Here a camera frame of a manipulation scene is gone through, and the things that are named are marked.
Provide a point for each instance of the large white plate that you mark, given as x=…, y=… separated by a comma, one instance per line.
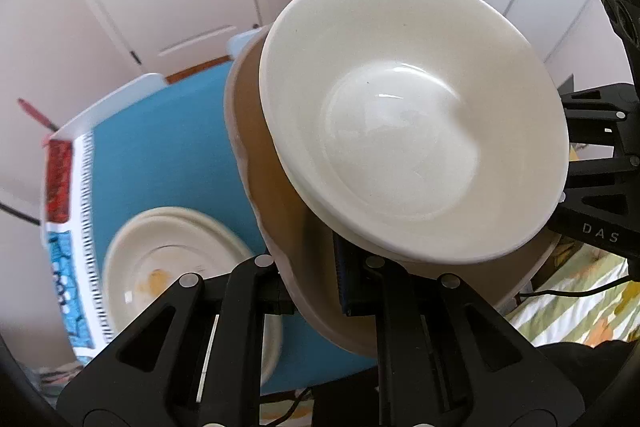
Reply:
x=150, y=227

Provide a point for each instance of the green patterned blanket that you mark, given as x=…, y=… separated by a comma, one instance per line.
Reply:
x=575, y=322

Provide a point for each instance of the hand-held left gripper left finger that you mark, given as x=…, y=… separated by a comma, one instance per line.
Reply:
x=280, y=302

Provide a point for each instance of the large cream plate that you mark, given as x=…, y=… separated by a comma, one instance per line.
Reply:
x=272, y=342

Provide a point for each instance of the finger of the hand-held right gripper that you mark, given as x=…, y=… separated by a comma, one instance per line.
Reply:
x=595, y=107
x=580, y=174

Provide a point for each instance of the brown bowl with spout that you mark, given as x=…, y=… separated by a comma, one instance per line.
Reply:
x=280, y=207

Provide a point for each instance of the pale chair back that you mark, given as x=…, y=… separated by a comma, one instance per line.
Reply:
x=240, y=42

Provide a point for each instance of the blue tablecloth with white band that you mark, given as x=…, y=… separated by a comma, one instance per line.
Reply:
x=165, y=157

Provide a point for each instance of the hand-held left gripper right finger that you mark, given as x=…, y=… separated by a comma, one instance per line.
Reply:
x=342, y=277

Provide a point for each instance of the cream plate with yellow print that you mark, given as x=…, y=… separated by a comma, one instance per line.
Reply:
x=160, y=267

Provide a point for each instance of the patterned paper mat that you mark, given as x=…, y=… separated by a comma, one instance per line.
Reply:
x=65, y=257

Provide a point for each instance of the plain white bowl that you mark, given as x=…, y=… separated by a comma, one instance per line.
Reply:
x=400, y=132

